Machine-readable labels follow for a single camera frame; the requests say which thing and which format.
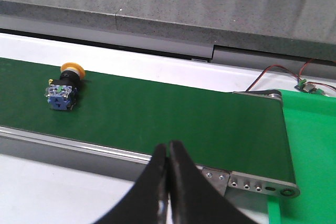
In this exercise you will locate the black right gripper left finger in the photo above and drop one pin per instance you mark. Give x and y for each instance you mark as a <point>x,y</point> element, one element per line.
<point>147,200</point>

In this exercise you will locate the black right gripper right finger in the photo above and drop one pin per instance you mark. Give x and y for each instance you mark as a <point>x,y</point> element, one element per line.
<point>193,198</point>

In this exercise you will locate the yellow emergency push button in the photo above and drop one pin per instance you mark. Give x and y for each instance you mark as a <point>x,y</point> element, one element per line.
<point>61,93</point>

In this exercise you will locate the green conveyor belt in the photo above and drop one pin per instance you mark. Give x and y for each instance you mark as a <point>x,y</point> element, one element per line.
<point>238,132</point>

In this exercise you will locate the bright green plastic chute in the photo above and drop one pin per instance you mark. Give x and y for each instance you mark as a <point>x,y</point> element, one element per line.
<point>310,121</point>

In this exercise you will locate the small green circuit board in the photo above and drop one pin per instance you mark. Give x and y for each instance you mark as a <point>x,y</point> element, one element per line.
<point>310,87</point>

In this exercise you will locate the grey metal cabinet panel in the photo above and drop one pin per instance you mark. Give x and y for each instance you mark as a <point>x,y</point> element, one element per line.
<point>290,55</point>

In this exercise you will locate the grey stone counter slab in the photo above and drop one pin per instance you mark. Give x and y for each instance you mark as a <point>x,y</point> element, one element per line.
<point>261,24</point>

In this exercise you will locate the aluminium conveyor frame rail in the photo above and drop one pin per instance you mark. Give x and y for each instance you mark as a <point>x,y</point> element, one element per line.
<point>123,164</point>

